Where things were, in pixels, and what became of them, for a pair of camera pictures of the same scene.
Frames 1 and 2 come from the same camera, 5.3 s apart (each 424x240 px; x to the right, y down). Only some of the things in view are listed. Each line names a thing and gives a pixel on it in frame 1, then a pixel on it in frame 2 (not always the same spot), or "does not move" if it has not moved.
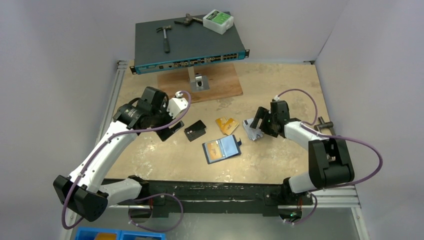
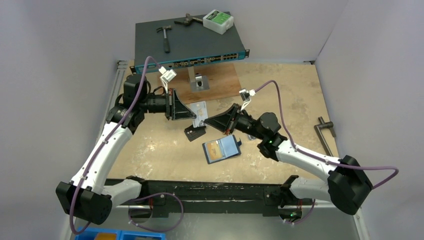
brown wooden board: [223, 82] does not move
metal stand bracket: [197, 81] does not move
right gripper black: [265, 119] -> [233, 119]
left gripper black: [164, 133] -> [179, 110]
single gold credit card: [214, 150] does not move
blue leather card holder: [221, 149] does not move
